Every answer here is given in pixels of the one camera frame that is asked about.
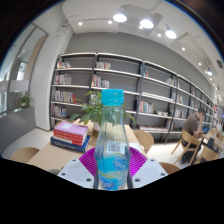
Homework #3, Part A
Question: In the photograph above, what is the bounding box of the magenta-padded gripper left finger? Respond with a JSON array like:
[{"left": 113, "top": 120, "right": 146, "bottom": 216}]
[{"left": 57, "top": 147, "right": 100, "bottom": 190}]

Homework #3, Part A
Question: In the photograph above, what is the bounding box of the thick blue book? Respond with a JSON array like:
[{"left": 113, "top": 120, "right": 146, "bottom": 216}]
[{"left": 50, "top": 134, "right": 91, "bottom": 154}]

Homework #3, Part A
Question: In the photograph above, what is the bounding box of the grey shelf unit with books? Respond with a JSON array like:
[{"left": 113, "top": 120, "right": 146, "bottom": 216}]
[{"left": 49, "top": 51, "right": 221, "bottom": 134}]

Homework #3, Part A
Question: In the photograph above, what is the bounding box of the clear bottle with blue cap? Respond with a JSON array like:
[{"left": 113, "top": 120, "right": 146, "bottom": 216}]
[{"left": 93, "top": 88, "right": 132, "bottom": 192}]

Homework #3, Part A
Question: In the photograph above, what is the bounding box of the red book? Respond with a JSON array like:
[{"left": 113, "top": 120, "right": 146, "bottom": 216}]
[{"left": 53, "top": 129, "right": 88, "bottom": 147}]

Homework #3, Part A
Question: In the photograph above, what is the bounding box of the group of slatted wooden chairs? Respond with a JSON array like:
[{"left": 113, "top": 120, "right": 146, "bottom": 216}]
[{"left": 170, "top": 128, "right": 224, "bottom": 165}]

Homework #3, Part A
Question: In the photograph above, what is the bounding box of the small green potted plant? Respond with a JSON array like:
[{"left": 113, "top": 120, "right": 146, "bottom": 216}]
[{"left": 17, "top": 91, "right": 35, "bottom": 108}]

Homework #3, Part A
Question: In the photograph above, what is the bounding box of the person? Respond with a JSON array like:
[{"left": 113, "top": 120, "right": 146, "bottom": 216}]
[{"left": 181, "top": 107, "right": 207, "bottom": 148}]

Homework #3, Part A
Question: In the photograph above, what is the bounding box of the large leafy potted plant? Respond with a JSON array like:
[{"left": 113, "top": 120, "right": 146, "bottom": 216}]
[{"left": 69, "top": 89, "right": 137, "bottom": 132}]

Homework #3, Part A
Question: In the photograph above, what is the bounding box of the group of ceiling lights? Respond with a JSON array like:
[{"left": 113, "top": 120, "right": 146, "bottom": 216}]
[{"left": 77, "top": 12, "right": 214, "bottom": 78}]

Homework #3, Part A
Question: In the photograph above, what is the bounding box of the pink book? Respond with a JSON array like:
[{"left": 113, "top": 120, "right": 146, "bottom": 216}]
[{"left": 53, "top": 121, "right": 89, "bottom": 138}]

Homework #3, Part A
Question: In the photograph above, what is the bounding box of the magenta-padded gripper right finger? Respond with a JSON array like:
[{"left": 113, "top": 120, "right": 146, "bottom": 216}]
[{"left": 128, "top": 147, "right": 168, "bottom": 190}]

